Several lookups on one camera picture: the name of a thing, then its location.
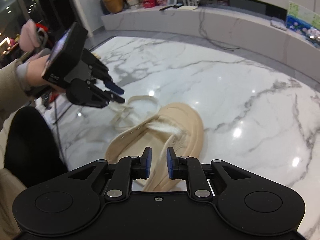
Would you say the white shoelace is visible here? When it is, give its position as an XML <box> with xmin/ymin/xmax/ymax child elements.
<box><xmin>109</xmin><ymin>95</ymin><xmax>185</xmax><ymax>153</ymax></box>

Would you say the beige shoe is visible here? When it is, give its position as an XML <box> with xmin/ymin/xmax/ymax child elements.
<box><xmin>104</xmin><ymin>102</ymin><xmax>204</xmax><ymax>193</ymax></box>

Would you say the small framed photo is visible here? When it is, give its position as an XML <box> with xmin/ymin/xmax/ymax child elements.
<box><xmin>307</xmin><ymin>27</ymin><xmax>320</xmax><ymax>42</ymax></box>

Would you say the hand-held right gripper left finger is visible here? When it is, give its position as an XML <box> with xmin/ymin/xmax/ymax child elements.
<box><xmin>67</xmin><ymin>147</ymin><xmax>152</xmax><ymax>202</ymax></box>

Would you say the white router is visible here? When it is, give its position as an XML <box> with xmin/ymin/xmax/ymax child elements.
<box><xmin>176</xmin><ymin>0</ymin><xmax>200</xmax><ymax>11</ymax></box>

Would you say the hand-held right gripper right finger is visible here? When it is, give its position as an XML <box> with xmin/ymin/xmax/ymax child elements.
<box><xmin>166</xmin><ymin>147</ymin><xmax>253</xmax><ymax>202</ymax></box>

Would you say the gold vase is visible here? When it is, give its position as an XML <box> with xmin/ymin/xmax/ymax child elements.
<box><xmin>103</xmin><ymin>0</ymin><xmax>124</xmax><ymax>14</ymax></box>

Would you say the person's beige sweater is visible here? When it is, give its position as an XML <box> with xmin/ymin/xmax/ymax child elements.
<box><xmin>0</xmin><ymin>167</ymin><xmax>28</xmax><ymax>240</ymax></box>

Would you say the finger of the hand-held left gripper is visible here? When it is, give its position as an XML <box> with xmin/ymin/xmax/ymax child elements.
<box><xmin>87</xmin><ymin>81</ymin><xmax>126</xmax><ymax>108</ymax></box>
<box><xmin>86</xmin><ymin>55</ymin><xmax>125</xmax><ymax>93</ymax></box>

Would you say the person's left hand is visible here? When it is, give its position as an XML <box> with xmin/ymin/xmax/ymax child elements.
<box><xmin>25</xmin><ymin>54</ymin><xmax>54</xmax><ymax>93</ymax></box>

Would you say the person's left forearm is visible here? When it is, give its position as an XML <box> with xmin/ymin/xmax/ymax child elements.
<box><xmin>0</xmin><ymin>59</ymin><xmax>33</xmax><ymax>117</ymax></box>

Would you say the open notebook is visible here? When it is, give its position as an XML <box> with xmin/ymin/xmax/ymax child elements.
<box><xmin>269</xmin><ymin>17</ymin><xmax>288</xmax><ymax>32</ymax></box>

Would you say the marble television bench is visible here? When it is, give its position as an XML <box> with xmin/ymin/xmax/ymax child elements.
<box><xmin>101</xmin><ymin>0</ymin><xmax>320</xmax><ymax>80</ymax></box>

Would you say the person's black trouser leg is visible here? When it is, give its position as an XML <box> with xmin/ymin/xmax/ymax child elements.
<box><xmin>4</xmin><ymin>106</ymin><xmax>69</xmax><ymax>188</ymax></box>

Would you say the flower painting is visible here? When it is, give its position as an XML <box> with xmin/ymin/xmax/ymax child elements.
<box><xmin>285</xmin><ymin>1</ymin><xmax>320</xmax><ymax>39</ymax></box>

